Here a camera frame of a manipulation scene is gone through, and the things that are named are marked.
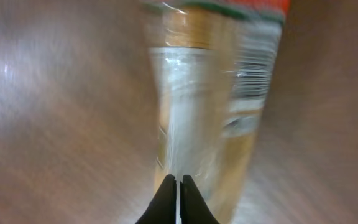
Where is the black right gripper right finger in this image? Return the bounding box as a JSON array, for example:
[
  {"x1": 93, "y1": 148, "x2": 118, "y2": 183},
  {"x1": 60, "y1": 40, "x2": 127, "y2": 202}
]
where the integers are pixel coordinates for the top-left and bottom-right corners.
[{"x1": 180, "y1": 175, "x2": 219, "y2": 224}]

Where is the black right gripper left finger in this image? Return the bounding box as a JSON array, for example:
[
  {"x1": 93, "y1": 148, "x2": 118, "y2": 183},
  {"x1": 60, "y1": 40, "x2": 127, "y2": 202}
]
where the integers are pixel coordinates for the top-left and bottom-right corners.
[{"x1": 136, "y1": 174, "x2": 177, "y2": 224}]

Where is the orange spaghetti package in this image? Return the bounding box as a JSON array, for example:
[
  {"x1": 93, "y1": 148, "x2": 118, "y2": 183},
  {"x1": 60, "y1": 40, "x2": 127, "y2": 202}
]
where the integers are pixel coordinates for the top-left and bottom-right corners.
[{"x1": 142, "y1": 0, "x2": 290, "y2": 223}]

